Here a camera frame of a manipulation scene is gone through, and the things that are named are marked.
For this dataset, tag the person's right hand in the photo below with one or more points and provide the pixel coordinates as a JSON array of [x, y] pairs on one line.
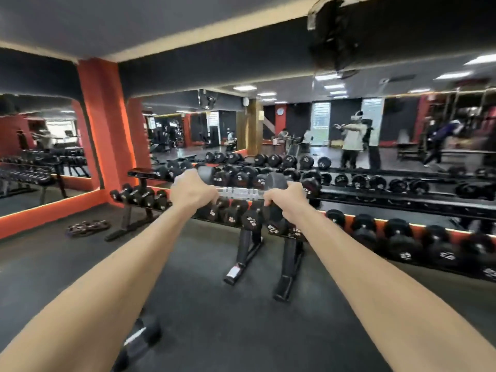
[[292, 203]]

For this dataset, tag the person's left hand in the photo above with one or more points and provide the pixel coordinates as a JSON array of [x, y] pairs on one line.
[[190, 191]]

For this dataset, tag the person's right fingers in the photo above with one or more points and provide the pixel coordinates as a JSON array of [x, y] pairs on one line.
[[270, 199]]

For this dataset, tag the person's left fingers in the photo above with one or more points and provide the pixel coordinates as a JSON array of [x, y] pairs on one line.
[[212, 196]]

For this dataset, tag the person's right forearm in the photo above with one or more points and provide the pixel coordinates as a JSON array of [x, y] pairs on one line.
[[379, 302]]

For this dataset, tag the person's left forearm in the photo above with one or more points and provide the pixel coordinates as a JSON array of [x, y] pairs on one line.
[[104, 290]]

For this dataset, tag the row of black dumbbells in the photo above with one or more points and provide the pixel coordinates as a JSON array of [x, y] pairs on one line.
[[232, 215], [387, 185], [403, 242], [240, 176]]

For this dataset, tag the black metal dumbbell rack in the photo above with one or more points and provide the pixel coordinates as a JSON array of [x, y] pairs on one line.
[[407, 207], [248, 251]]

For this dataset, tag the pile of black weight plates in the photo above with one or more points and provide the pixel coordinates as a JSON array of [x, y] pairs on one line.
[[87, 228]]

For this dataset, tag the single black dumbbell silver grip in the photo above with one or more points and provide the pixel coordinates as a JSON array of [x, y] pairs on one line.
[[139, 340]]

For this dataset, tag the large wall mirror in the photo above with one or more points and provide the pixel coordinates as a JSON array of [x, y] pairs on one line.
[[407, 120]]

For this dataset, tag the black wall fan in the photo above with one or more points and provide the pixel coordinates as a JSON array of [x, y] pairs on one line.
[[333, 34]]

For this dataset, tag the small wall mirror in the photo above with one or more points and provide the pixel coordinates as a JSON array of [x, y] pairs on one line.
[[35, 151]]

